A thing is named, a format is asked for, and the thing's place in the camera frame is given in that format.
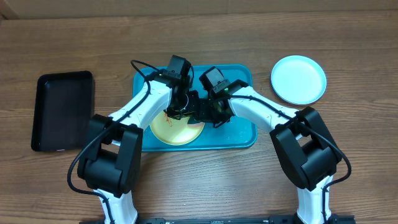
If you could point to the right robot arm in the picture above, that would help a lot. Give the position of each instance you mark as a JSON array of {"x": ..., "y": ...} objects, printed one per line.
[{"x": 306, "y": 151}]

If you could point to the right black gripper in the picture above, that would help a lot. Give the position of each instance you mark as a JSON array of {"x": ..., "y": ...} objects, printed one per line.
[{"x": 209, "y": 116}]

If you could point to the teal plastic serving tray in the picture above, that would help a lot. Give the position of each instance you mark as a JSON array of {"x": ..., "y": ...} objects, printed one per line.
[{"x": 238, "y": 133}]

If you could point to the yellow-green plate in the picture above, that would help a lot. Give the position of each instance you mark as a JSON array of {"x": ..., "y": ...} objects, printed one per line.
[{"x": 173, "y": 132}]

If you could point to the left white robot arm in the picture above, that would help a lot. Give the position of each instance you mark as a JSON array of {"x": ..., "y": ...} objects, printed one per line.
[{"x": 108, "y": 165}]

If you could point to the pink and black sponge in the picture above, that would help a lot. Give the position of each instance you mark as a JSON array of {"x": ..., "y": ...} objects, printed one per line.
[{"x": 195, "y": 125}]

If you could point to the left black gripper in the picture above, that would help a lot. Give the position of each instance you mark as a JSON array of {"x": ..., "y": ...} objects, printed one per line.
[{"x": 175, "y": 114}]

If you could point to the light blue plate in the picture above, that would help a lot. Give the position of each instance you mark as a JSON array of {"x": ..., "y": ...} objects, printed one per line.
[{"x": 298, "y": 80}]

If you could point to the black plastic tray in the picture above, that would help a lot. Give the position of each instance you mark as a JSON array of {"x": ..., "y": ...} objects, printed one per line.
[{"x": 64, "y": 104}]

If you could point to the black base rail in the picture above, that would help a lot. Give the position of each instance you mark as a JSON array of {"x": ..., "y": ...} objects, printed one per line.
[{"x": 275, "y": 219}]

